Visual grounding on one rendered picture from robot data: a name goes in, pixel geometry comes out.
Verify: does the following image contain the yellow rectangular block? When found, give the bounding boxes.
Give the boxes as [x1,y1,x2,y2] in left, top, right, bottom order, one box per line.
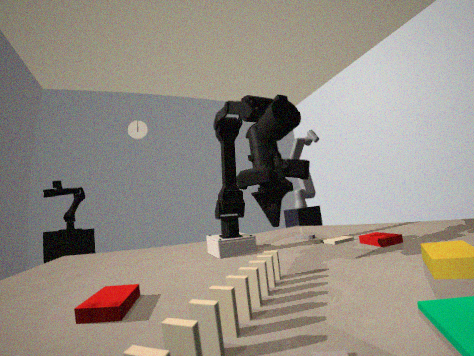
[420,240,474,280]

